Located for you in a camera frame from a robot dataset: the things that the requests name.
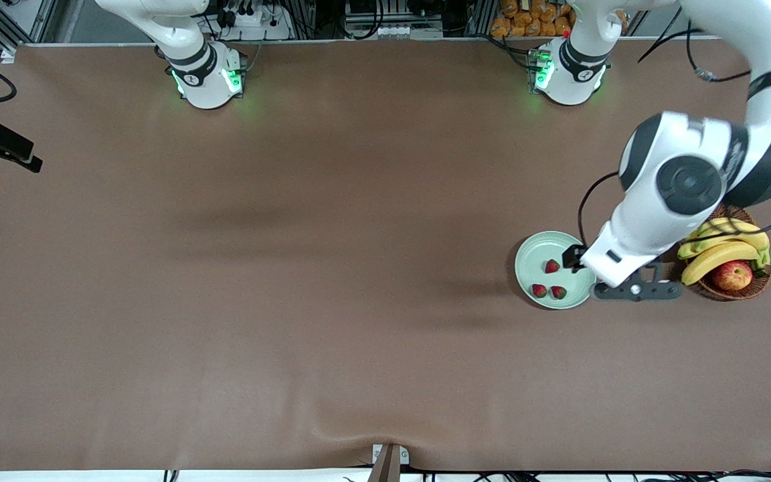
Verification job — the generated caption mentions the pale green round plate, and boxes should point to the pale green round plate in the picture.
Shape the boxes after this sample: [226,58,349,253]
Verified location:
[515,231,597,310]

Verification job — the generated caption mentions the large yellow banana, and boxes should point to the large yellow banana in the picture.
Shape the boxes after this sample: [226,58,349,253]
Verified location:
[681,241,760,287]
[678,222,771,272]

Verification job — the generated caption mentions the small yellow-green banana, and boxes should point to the small yellow-green banana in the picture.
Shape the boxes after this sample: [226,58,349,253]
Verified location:
[688,218,743,243]

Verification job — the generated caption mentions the brown wicker basket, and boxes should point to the brown wicker basket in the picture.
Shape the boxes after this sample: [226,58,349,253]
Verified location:
[683,204,771,301]

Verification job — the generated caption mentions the red yellow apple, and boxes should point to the red yellow apple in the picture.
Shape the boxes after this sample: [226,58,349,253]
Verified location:
[711,260,754,292]

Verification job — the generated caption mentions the brown table cover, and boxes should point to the brown table cover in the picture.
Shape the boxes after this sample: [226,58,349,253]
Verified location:
[0,37,771,473]

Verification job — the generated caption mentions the bag of orange buns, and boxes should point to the bag of orange buns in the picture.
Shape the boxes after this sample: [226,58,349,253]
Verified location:
[491,0,577,38]

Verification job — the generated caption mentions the white power strip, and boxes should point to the white power strip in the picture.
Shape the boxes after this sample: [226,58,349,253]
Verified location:
[222,0,294,41]

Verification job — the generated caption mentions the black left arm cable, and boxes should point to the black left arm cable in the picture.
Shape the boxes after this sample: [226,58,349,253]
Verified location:
[578,5,771,247]

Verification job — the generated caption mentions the grey metal mount bracket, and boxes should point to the grey metal mount bracket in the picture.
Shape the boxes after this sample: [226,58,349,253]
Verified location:
[367,443,410,482]

